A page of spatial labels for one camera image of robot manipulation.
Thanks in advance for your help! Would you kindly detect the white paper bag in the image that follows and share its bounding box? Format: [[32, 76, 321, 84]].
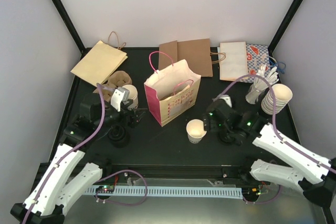
[[210, 41, 248, 81]]

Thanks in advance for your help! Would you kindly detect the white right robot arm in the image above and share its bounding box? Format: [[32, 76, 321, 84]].
[[203, 98, 335, 208]]

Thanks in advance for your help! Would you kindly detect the white perforated front rail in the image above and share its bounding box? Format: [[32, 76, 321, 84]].
[[83, 185, 243, 199]]

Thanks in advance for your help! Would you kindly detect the white paper coffee cup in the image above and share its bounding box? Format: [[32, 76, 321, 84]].
[[123, 84, 139, 110]]

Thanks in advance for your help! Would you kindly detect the stack of paper cups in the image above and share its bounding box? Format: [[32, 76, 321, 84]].
[[261, 83, 293, 115]]

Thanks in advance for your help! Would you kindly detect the tan paper bag with handles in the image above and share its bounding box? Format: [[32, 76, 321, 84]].
[[70, 31, 128, 87]]

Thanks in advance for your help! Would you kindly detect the brown pulp cup carrier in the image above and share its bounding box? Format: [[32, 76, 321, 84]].
[[102, 71, 132, 103]]

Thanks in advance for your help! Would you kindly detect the red blue patterned bag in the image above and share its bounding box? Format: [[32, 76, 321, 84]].
[[245, 44, 287, 80]]

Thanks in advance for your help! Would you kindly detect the cake print paper bag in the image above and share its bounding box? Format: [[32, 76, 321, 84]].
[[144, 52, 201, 126]]

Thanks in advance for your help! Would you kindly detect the stack of black lids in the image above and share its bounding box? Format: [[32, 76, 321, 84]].
[[108, 124, 130, 148]]

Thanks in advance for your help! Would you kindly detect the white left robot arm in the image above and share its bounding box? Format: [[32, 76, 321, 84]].
[[11, 102, 146, 223]]

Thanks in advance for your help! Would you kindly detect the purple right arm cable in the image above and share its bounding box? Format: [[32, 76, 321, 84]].
[[218, 74, 336, 204]]

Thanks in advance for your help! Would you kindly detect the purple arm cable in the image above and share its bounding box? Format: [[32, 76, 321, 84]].
[[218, 74, 336, 204], [21, 82, 150, 224]]

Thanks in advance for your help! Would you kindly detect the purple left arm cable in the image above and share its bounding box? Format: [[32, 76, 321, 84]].
[[21, 82, 150, 224]]

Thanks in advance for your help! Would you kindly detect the brown kraft paper bag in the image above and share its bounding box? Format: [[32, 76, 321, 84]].
[[158, 38, 213, 77]]

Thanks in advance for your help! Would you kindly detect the white plastic cutlery bunch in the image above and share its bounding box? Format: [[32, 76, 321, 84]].
[[245, 65, 279, 104]]

